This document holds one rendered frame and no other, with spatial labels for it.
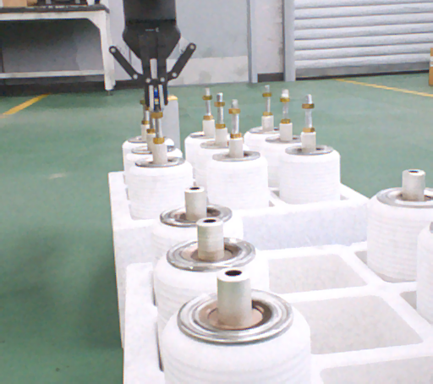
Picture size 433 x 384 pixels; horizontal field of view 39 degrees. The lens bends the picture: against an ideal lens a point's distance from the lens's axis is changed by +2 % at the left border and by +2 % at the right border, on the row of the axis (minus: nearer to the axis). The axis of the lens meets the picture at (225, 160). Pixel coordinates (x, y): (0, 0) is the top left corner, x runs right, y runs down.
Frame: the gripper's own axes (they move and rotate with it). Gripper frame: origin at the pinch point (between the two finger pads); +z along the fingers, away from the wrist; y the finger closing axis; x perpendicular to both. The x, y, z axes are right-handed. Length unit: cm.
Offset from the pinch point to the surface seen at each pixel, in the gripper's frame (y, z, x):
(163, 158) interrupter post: -0.4, 9.1, 1.1
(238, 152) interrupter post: -11.9, 9.1, 0.8
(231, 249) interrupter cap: -3.2, 9.7, 41.5
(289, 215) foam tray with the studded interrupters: -18.0, 17.8, 7.3
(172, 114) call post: -5.4, 7.2, -37.4
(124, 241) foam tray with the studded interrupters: 6.1, 19.1, 8.0
